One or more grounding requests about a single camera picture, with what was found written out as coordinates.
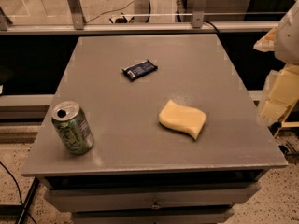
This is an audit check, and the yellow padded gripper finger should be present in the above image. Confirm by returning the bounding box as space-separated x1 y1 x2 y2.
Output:
253 27 278 52
258 63 299 120

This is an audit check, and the yellow sponge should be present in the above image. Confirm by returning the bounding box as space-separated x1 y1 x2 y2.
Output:
158 100 206 140

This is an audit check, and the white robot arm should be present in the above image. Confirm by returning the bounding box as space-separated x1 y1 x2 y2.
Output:
253 1 299 123

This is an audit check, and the blue rxbar blueberry wrapper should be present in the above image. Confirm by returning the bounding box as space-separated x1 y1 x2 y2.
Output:
122 60 158 81

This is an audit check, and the yellow metal stand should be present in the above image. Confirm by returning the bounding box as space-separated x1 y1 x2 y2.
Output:
274 102 299 138

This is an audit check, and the grey drawer cabinet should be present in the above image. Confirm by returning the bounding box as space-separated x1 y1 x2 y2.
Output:
22 34 286 224

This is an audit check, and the green soda can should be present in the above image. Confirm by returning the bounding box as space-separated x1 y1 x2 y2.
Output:
51 101 94 155

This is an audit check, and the metal guard rail frame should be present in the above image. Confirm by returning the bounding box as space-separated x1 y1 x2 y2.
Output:
0 0 278 35

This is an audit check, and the black floor cable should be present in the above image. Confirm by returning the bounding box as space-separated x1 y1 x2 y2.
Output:
0 161 38 224

